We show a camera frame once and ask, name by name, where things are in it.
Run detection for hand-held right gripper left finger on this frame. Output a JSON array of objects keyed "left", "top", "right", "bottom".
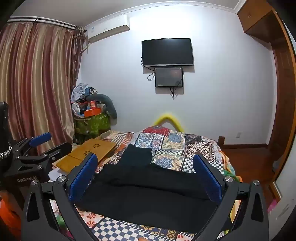
[{"left": 21, "top": 153, "right": 100, "bottom": 241}]

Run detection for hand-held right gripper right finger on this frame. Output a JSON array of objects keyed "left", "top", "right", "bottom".
[{"left": 193, "top": 152, "right": 270, "bottom": 241}]

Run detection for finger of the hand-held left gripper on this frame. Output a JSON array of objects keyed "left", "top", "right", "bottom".
[
  {"left": 17, "top": 142, "right": 73, "bottom": 170},
  {"left": 13, "top": 132, "right": 52, "bottom": 154}
]

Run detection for black pants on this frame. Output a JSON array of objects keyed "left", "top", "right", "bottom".
[{"left": 73, "top": 162, "right": 223, "bottom": 234}]

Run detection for folded dark pants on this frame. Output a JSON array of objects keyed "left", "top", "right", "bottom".
[{"left": 118, "top": 144, "right": 153, "bottom": 168}]

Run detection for plain wooden board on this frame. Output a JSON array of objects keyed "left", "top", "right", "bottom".
[{"left": 52, "top": 155, "right": 93, "bottom": 174}]

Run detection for wooden lap table with cutouts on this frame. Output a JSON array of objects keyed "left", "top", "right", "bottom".
[{"left": 69, "top": 138, "right": 117, "bottom": 161}]

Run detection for orange plastic bag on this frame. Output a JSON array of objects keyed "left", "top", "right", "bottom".
[{"left": 0, "top": 191, "right": 22, "bottom": 241}]

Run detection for green patterned bag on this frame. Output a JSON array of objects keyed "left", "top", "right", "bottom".
[{"left": 73, "top": 112, "right": 111, "bottom": 144}]

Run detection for patchwork printed blanket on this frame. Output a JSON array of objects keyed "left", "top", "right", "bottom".
[{"left": 50, "top": 125, "right": 234, "bottom": 241}]

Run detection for orange box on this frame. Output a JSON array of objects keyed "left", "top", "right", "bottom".
[{"left": 84, "top": 101, "right": 102, "bottom": 118}]

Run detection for striped red curtain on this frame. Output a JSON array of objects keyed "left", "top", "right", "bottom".
[{"left": 0, "top": 23, "right": 86, "bottom": 158}]

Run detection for green bag with items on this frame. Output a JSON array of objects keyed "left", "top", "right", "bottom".
[{"left": 70, "top": 83, "right": 111, "bottom": 118}]

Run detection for grey neck pillow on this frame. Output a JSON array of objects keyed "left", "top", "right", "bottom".
[{"left": 92, "top": 93, "right": 117, "bottom": 119}]

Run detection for yellow curved object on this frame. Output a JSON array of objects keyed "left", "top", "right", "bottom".
[{"left": 154, "top": 112, "right": 184, "bottom": 131}]

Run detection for white door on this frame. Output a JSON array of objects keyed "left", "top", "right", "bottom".
[{"left": 268, "top": 160, "right": 296, "bottom": 234}]

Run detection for white air conditioner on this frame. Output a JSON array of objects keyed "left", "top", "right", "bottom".
[{"left": 84, "top": 14, "right": 130, "bottom": 44}]

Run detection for small black wall monitor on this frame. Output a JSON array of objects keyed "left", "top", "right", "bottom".
[{"left": 154, "top": 67, "right": 184, "bottom": 88}]

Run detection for white curtain rail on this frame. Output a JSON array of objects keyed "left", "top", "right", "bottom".
[{"left": 7, "top": 17, "right": 77, "bottom": 30}]

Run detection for black wall television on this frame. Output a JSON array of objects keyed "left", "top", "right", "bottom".
[{"left": 141, "top": 37, "right": 194, "bottom": 68}]

